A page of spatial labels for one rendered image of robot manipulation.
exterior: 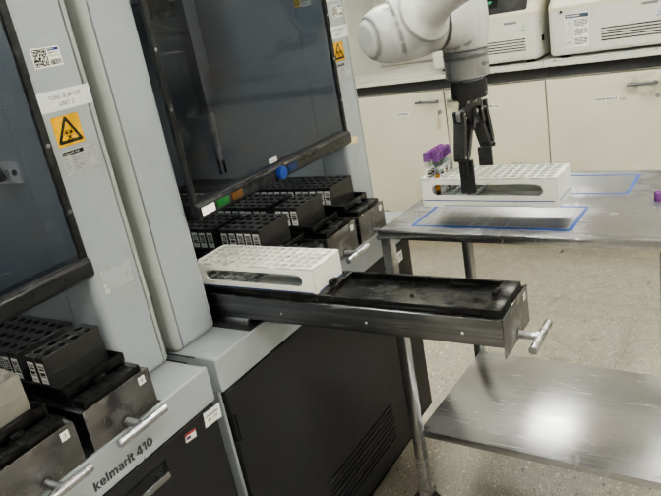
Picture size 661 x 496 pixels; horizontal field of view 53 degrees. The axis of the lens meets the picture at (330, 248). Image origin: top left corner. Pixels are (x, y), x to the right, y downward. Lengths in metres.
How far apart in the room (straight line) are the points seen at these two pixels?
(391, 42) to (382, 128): 2.52
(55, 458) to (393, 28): 0.88
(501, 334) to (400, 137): 2.71
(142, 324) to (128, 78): 0.43
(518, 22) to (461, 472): 2.13
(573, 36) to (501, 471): 2.04
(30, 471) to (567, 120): 2.86
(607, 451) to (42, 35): 1.39
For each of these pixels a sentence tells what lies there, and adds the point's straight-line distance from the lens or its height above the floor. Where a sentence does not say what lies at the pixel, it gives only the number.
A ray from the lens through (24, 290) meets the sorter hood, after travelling 1.08.
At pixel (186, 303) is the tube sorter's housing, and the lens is 1.32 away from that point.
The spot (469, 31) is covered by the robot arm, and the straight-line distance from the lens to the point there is 1.37.
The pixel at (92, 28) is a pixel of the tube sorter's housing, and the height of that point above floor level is 1.34.
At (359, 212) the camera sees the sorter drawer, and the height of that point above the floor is 0.81.
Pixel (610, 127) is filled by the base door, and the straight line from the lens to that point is 3.37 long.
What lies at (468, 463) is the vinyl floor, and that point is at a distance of 2.09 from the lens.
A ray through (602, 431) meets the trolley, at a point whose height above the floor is 0.28.
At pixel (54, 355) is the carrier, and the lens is 1.13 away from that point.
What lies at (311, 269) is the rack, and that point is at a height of 0.87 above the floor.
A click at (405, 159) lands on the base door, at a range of 3.73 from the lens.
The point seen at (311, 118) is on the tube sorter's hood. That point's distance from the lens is 1.64.
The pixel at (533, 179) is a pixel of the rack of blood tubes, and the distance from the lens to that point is 1.38.
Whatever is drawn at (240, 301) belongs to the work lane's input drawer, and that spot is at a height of 0.79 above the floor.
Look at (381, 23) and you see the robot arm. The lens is 1.25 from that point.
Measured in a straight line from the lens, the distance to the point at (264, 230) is 1.47.
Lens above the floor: 1.30
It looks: 19 degrees down
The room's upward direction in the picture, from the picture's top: 11 degrees counter-clockwise
